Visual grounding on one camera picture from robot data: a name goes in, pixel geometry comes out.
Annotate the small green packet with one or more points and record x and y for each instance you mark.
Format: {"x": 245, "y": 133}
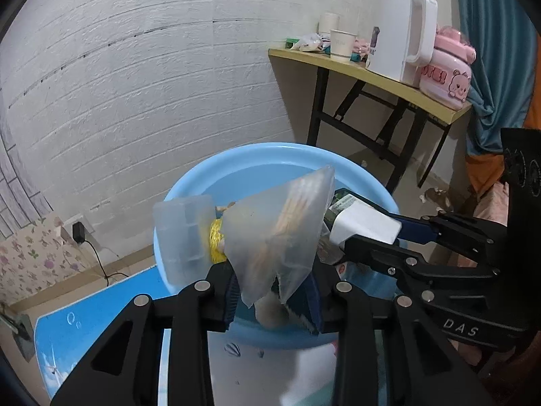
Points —
{"x": 290, "y": 43}

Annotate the frosted plastic bag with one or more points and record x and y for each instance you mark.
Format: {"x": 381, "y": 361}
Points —
{"x": 279, "y": 228}

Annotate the light blue plastic basin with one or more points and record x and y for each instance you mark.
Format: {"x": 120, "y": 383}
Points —
{"x": 262, "y": 169}

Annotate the pink cloth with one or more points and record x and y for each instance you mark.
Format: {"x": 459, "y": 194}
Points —
{"x": 492, "y": 205}

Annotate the orange cloth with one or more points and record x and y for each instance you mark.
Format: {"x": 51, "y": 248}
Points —
{"x": 486, "y": 173}

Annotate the translucent plastic box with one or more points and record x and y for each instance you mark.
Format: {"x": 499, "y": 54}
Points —
{"x": 181, "y": 237}

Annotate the blue printed table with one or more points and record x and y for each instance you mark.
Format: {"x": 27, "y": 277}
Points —
{"x": 126, "y": 287}

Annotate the stack of paper cups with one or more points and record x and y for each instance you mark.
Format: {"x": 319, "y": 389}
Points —
{"x": 329, "y": 24}

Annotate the white paper cup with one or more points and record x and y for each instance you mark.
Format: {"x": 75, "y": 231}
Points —
{"x": 341, "y": 45}

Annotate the wooden folding table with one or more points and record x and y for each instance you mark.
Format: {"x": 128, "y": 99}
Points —
{"x": 380, "y": 80}

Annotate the teal curtain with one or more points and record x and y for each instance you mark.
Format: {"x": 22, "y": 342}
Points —
{"x": 494, "y": 50}

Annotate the white plush toy yellow hat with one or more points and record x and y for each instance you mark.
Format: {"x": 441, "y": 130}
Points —
{"x": 216, "y": 239}

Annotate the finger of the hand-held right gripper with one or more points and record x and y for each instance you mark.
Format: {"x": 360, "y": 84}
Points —
{"x": 380, "y": 253}
{"x": 416, "y": 228}

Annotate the white electric kettle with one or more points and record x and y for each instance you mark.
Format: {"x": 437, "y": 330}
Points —
{"x": 393, "y": 34}

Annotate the white wall socket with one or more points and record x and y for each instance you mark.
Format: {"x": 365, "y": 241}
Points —
{"x": 69, "y": 224}

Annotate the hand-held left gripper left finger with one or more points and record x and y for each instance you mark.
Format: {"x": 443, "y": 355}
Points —
{"x": 231, "y": 300}

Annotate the clear plastic snack bag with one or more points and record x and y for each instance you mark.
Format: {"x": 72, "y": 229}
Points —
{"x": 310, "y": 43}

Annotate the black plug charger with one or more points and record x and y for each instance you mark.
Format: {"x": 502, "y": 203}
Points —
{"x": 78, "y": 233}

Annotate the pink cartoon rice cooker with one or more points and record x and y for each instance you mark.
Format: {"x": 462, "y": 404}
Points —
{"x": 448, "y": 74}

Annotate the grey metal bracket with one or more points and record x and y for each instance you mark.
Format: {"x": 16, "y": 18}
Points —
{"x": 21, "y": 334}

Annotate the small pink packet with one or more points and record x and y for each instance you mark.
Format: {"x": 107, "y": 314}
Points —
{"x": 362, "y": 45}

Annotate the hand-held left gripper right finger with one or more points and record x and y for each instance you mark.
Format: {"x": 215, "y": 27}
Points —
{"x": 313, "y": 304}

